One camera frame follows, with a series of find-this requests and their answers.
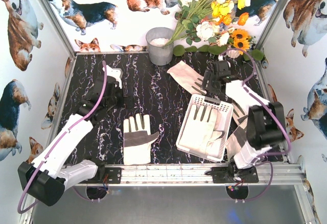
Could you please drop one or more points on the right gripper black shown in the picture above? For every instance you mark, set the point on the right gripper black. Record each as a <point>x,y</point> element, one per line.
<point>208,81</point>

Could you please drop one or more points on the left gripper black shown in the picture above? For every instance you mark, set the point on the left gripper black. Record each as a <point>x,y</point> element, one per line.
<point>125,94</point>

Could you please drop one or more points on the white glove green fingers back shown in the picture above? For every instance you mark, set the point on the white glove green fingers back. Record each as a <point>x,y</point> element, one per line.
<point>187,78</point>

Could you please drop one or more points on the white glove grey palm patch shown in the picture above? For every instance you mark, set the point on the white glove grey palm patch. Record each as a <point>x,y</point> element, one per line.
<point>137,140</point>

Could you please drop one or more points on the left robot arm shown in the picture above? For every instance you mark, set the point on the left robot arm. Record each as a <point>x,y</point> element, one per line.
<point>45,178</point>

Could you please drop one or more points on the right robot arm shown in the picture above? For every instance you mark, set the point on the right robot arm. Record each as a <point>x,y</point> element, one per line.
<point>260,122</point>

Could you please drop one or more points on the white perforated storage basket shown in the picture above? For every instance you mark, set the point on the white perforated storage basket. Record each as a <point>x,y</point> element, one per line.
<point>225,109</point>

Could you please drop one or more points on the glove beside basket right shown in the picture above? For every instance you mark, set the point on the glove beside basket right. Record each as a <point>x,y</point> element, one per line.
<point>237,139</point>

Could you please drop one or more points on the small white sunflower pot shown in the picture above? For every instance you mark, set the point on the small white sunflower pot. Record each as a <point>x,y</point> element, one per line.
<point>233,52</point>

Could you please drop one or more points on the grey metal bucket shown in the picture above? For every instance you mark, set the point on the grey metal bucket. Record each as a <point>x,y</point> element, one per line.
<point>159,46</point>

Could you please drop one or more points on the artificial flower bouquet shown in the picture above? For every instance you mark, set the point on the artificial flower bouquet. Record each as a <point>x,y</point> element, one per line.
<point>209,21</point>

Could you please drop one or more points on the left aluminium post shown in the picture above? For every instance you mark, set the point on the left aluminium post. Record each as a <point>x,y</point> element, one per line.
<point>57,26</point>

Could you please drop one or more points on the aluminium post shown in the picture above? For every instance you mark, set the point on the aluminium post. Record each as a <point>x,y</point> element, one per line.
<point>57,26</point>
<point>270,23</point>

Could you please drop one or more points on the aluminium front rail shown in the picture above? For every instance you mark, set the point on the aluminium front rail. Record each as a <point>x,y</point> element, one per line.
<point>182,174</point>

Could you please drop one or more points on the right aluminium post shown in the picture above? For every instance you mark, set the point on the right aluminium post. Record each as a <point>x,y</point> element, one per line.
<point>270,23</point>

